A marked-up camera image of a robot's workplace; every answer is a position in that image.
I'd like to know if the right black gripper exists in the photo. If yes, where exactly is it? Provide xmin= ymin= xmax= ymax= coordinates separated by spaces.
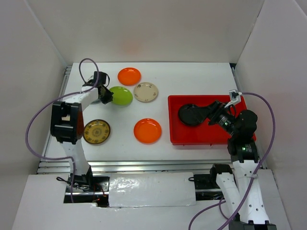
xmin=189 ymin=99 xmax=239 ymax=136

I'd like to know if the black plate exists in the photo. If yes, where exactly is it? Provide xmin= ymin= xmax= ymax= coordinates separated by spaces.
xmin=178 ymin=104 xmax=204 ymax=127

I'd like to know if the green plate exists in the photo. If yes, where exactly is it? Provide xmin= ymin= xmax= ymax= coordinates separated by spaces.
xmin=110 ymin=86 xmax=133 ymax=105

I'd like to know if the orange plate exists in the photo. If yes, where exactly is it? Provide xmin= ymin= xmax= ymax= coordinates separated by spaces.
xmin=133 ymin=118 xmax=162 ymax=144
xmin=118 ymin=67 xmax=141 ymax=86

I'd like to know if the yellow patterned plate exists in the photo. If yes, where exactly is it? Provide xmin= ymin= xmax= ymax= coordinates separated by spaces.
xmin=83 ymin=119 xmax=111 ymax=145

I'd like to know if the beige floral plate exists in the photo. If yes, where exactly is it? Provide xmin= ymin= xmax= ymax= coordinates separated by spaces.
xmin=133 ymin=82 xmax=159 ymax=103

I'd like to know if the blue patterned plate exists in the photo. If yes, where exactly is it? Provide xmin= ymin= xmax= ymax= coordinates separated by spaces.
xmin=91 ymin=99 xmax=101 ymax=104

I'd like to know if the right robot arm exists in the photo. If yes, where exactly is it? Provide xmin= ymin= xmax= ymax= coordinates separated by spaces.
xmin=187 ymin=102 xmax=277 ymax=230

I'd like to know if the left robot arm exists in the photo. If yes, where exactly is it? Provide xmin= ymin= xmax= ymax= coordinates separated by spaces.
xmin=50 ymin=71 xmax=113 ymax=191

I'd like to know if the red plastic bin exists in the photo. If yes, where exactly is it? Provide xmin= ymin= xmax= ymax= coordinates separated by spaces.
xmin=167 ymin=94 xmax=257 ymax=147

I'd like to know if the white foil sheet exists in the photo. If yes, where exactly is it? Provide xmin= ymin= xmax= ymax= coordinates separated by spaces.
xmin=108 ymin=172 xmax=196 ymax=207

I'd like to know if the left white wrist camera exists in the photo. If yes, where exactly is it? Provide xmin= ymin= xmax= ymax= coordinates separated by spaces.
xmin=83 ymin=75 xmax=96 ymax=87

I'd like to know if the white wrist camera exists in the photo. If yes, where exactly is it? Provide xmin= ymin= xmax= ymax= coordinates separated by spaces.
xmin=225 ymin=90 xmax=242 ymax=108
xmin=83 ymin=75 xmax=96 ymax=87

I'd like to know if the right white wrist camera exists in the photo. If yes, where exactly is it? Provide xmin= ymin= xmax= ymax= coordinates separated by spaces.
xmin=225 ymin=90 xmax=242 ymax=108

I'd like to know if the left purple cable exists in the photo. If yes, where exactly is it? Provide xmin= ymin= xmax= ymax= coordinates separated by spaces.
xmin=25 ymin=57 xmax=99 ymax=204

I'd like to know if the purple cable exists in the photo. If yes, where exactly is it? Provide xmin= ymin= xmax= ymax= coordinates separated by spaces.
xmin=25 ymin=57 xmax=99 ymax=204
xmin=188 ymin=92 xmax=276 ymax=230

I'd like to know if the aluminium frame rail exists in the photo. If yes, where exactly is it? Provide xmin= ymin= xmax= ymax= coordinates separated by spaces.
xmin=35 ymin=62 xmax=267 ymax=174

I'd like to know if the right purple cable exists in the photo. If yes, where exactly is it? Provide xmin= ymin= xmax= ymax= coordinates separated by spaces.
xmin=188 ymin=92 xmax=276 ymax=230

